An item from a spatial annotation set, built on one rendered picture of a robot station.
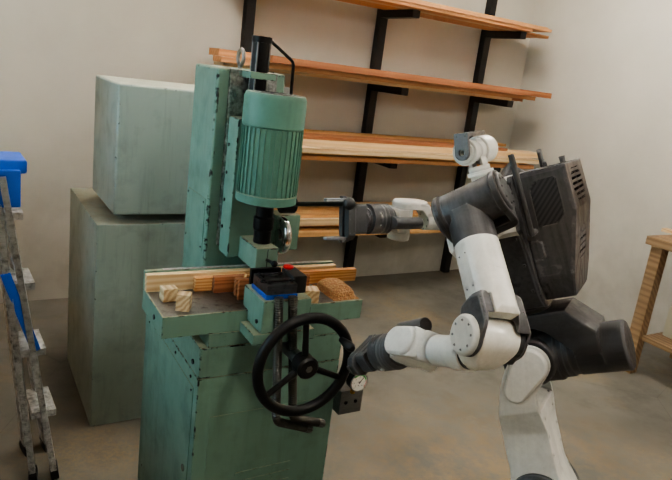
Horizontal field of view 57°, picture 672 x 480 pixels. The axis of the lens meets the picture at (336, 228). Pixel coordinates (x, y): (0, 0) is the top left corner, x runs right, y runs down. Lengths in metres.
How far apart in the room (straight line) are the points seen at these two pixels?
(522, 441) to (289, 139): 0.97
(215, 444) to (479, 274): 0.99
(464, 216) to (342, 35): 3.33
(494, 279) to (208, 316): 0.80
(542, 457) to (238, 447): 0.84
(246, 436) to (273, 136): 0.86
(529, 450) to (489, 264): 0.58
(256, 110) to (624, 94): 3.66
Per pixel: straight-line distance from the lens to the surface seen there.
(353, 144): 4.06
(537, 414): 1.56
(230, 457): 1.92
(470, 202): 1.27
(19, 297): 2.29
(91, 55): 3.91
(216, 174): 1.93
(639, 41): 5.01
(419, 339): 1.33
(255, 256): 1.80
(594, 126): 5.11
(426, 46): 4.91
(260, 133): 1.70
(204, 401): 1.79
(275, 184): 1.72
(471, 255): 1.22
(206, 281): 1.81
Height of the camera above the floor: 1.55
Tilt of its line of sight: 14 degrees down
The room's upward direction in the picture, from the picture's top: 7 degrees clockwise
